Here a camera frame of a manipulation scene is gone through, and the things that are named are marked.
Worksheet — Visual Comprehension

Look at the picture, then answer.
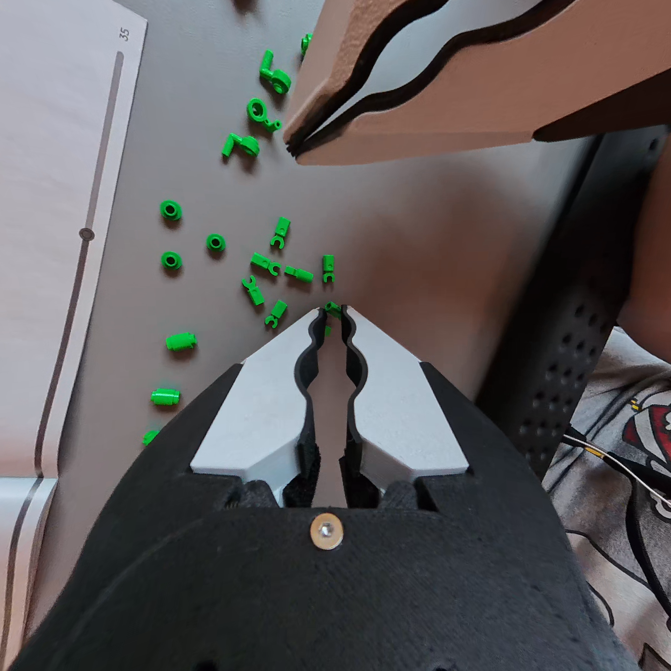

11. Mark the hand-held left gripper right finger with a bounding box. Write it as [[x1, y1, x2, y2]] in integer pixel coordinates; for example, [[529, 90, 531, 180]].
[[340, 305, 470, 508]]

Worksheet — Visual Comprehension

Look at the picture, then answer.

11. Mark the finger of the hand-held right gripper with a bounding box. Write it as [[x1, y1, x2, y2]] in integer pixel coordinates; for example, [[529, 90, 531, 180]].
[[283, 0, 573, 154], [294, 0, 671, 167]]

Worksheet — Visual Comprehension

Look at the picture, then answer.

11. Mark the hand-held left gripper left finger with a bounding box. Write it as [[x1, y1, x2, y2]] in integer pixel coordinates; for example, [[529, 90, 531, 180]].
[[189, 308, 326, 508]]

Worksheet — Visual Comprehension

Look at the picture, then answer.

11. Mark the row of green cylinders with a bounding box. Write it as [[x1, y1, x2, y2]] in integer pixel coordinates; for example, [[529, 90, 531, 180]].
[[142, 330, 199, 447]]

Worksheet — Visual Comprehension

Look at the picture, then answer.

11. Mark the cluster of green clips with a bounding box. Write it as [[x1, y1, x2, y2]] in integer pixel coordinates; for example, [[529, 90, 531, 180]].
[[241, 216, 336, 330]]

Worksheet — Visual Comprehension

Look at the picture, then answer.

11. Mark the person's right forearm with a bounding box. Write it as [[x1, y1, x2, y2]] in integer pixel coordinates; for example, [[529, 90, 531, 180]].
[[616, 154, 671, 365]]

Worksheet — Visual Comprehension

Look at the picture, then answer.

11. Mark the green round plate with bar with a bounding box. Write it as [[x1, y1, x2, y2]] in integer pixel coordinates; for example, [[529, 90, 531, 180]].
[[220, 132, 261, 160], [245, 98, 283, 133], [258, 49, 292, 95]]

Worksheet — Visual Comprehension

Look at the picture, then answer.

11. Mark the black perforated panel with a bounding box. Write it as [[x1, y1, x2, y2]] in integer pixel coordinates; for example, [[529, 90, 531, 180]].
[[474, 131, 666, 480]]

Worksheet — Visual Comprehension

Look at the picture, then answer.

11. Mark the grey printed t-shirt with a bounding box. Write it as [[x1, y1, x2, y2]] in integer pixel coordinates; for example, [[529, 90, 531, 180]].
[[542, 325, 671, 671]]

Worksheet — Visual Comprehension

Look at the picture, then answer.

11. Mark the open instruction booklet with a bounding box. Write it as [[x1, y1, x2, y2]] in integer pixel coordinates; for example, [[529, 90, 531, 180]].
[[0, 0, 149, 645]]

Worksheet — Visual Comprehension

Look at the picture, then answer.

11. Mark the thin white cable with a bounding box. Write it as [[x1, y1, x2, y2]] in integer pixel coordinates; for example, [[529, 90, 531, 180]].
[[563, 430, 671, 509]]

